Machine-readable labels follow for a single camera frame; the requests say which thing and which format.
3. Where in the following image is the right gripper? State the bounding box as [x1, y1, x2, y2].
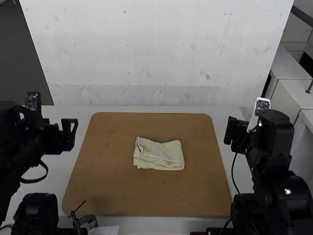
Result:
[223, 116, 250, 154]

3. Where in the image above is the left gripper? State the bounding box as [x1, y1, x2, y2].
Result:
[39, 117, 79, 156]

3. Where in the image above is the pale towel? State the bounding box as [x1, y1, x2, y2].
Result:
[133, 136, 185, 171]

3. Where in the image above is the cork mat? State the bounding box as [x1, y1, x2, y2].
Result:
[62, 112, 233, 218]

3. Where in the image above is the black clamp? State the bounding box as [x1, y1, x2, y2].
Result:
[70, 200, 98, 232]

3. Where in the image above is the silver foil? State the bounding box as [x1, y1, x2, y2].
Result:
[90, 225, 120, 235]

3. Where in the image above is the black cable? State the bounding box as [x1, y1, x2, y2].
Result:
[19, 159, 49, 184]
[230, 123, 261, 196]

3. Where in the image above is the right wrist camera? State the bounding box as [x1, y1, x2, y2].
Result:
[246, 97, 271, 133]

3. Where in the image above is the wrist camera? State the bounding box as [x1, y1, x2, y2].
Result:
[25, 92, 42, 112]
[246, 97, 271, 133]

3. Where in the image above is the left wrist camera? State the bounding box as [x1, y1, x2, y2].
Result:
[25, 92, 42, 112]

